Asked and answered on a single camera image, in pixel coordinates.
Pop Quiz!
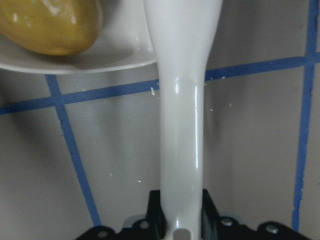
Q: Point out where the beige plastic dustpan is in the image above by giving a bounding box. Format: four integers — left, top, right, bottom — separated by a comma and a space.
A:
0, 0, 156, 75

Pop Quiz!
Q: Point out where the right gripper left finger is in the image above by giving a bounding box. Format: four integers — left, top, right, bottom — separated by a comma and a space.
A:
77, 190, 165, 240

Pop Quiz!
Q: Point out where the beige hand brush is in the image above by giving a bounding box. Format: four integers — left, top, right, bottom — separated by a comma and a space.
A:
144, 0, 222, 240

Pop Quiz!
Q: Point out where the yellow mango trash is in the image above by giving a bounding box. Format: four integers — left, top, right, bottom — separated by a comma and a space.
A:
0, 0, 103, 56

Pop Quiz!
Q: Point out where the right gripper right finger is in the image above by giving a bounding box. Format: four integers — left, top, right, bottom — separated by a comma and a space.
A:
199, 188, 313, 240

